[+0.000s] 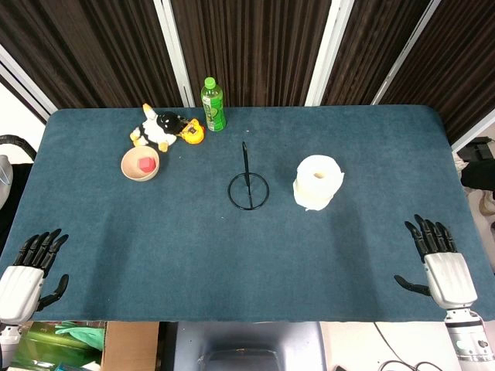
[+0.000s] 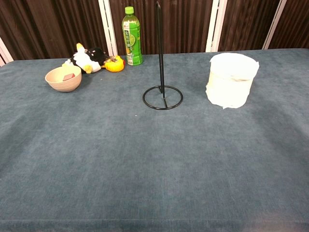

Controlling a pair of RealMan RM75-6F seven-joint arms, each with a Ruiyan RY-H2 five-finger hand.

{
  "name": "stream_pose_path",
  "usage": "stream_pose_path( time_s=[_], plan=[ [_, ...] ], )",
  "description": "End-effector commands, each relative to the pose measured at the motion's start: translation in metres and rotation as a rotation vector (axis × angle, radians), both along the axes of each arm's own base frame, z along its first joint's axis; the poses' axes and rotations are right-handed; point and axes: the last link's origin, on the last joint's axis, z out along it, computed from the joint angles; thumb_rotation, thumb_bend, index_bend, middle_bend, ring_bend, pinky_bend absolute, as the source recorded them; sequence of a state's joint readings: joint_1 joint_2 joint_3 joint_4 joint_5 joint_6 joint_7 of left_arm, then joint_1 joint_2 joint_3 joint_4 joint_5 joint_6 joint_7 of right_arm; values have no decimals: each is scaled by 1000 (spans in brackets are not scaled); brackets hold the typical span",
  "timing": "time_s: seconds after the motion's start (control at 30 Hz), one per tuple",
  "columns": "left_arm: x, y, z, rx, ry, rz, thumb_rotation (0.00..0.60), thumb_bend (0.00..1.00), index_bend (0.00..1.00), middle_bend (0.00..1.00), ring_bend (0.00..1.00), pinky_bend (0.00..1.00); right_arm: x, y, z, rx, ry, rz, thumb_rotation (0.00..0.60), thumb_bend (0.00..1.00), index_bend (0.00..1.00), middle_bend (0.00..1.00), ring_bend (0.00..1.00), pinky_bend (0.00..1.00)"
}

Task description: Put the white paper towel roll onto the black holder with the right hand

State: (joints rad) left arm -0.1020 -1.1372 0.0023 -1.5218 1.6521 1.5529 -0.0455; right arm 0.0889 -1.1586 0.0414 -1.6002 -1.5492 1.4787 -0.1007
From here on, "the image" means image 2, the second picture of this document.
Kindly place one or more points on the white paper towel roll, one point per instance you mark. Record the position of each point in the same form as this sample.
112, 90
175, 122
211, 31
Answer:
229, 84

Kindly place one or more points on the blue-grey table cloth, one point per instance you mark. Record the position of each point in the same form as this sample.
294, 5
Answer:
154, 149

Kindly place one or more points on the yellow rubber duck toy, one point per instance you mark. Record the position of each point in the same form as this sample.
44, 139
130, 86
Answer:
114, 64

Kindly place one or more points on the green tea bottle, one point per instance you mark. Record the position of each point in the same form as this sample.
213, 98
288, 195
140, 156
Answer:
131, 41

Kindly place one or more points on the black and white plush toy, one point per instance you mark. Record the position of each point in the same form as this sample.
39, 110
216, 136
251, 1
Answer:
87, 59

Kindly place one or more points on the small red block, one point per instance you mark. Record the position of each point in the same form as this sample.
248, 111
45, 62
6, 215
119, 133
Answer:
68, 77

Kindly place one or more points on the beige ribbed bowl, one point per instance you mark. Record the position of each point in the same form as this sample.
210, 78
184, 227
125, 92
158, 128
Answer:
60, 83

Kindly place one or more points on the white partition frame post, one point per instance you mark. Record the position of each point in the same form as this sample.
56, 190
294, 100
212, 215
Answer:
108, 26
274, 24
4, 55
215, 24

